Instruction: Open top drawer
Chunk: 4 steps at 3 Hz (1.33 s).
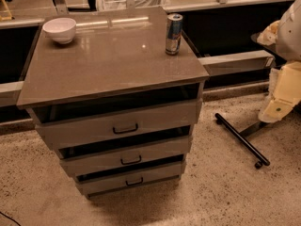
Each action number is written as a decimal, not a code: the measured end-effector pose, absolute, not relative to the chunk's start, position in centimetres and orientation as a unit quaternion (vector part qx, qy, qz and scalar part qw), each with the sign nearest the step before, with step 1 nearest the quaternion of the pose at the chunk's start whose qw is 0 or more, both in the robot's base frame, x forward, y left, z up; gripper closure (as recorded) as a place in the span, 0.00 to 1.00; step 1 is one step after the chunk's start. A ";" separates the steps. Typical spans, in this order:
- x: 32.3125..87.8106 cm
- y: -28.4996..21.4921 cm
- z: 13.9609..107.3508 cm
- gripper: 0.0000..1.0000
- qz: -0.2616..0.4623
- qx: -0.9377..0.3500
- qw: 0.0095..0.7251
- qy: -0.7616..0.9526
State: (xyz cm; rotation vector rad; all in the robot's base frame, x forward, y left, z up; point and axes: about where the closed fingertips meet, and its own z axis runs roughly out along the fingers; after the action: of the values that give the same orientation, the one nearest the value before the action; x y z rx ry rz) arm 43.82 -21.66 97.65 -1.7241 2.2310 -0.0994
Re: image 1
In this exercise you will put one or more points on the dark round side table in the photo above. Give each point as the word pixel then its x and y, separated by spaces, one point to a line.
pixel 280 61

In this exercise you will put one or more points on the grey drawer cabinet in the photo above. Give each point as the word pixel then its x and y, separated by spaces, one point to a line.
pixel 116 62

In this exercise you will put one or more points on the yellow wooden frame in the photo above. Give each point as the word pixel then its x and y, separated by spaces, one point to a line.
pixel 5 13

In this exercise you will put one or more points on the grey middle drawer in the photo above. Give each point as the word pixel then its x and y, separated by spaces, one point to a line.
pixel 127 156

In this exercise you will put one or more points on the grey top drawer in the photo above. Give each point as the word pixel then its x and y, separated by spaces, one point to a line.
pixel 70 133

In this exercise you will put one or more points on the black wheeled stand base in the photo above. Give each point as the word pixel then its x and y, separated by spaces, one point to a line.
pixel 241 136

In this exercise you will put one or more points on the white bowl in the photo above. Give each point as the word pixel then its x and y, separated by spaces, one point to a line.
pixel 61 30

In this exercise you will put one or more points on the clear plastic bin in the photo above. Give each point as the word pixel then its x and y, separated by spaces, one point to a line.
pixel 105 5

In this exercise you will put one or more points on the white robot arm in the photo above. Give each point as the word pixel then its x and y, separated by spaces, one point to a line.
pixel 285 34

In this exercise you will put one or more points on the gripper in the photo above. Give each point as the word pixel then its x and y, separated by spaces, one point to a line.
pixel 291 37

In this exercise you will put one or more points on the blue silver drink can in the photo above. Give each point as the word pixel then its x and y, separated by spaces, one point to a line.
pixel 173 33

